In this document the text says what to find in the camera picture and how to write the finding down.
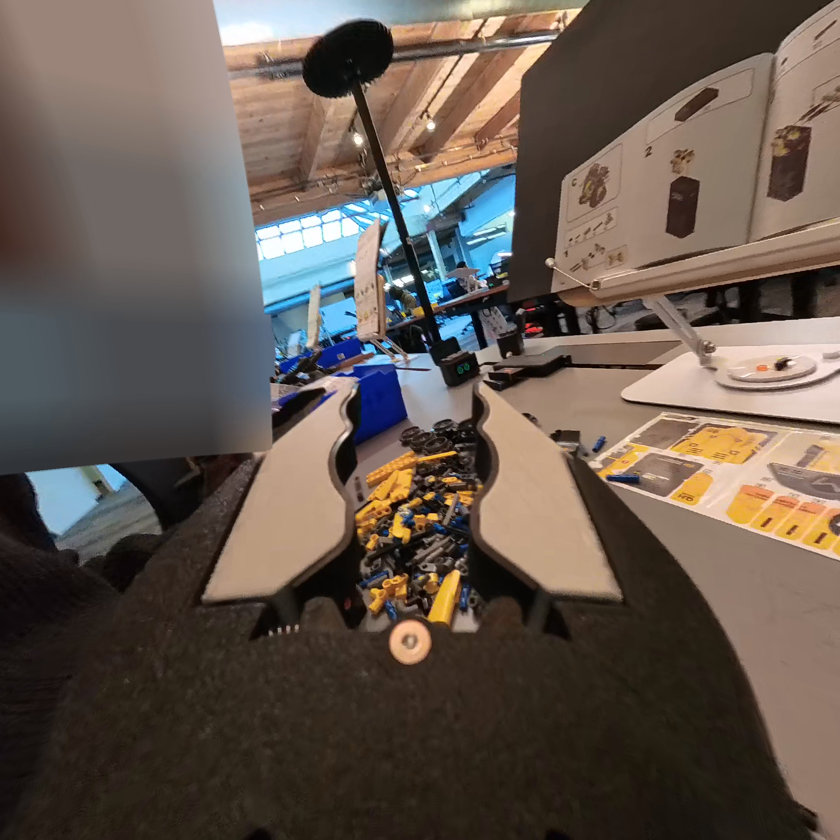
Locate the black backing board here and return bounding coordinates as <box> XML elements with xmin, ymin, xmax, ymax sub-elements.
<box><xmin>508</xmin><ymin>0</ymin><xmax>840</xmax><ymax>304</ymax></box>

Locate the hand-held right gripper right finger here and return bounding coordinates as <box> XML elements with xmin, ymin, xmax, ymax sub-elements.
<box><xmin>469</xmin><ymin>381</ymin><xmax>623</xmax><ymax>627</ymax></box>

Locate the black power bank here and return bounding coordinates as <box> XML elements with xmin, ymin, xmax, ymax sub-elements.
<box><xmin>492</xmin><ymin>348</ymin><xmax>572</xmax><ymax>379</ymax></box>

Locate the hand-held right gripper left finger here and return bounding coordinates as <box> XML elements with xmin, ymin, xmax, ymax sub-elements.
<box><xmin>201</xmin><ymin>379</ymin><xmax>362</xmax><ymax>627</ymax></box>

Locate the background booklet on stand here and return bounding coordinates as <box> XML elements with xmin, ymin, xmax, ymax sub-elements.
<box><xmin>354</xmin><ymin>220</ymin><xmax>408</xmax><ymax>363</ymax></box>

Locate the black pole with round disc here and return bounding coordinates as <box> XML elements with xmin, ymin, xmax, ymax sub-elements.
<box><xmin>302</xmin><ymin>20</ymin><xmax>442</xmax><ymax>349</ymax></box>

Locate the open instruction booklet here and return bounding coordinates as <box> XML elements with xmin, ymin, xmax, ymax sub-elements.
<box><xmin>551</xmin><ymin>0</ymin><xmax>840</xmax><ymax>293</ymax></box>

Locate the pile of yellow building pieces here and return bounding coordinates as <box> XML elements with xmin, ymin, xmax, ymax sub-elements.
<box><xmin>354</xmin><ymin>417</ymin><xmax>487</xmax><ymax>624</ymax></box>

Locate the black charger box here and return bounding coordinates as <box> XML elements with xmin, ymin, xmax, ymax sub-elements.
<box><xmin>430</xmin><ymin>338</ymin><xmax>479</xmax><ymax>388</ymax></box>

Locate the building instruction sheet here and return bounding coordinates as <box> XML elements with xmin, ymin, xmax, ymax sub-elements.
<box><xmin>591</xmin><ymin>412</ymin><xmax>840</xmax><ymax>562</ymax></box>

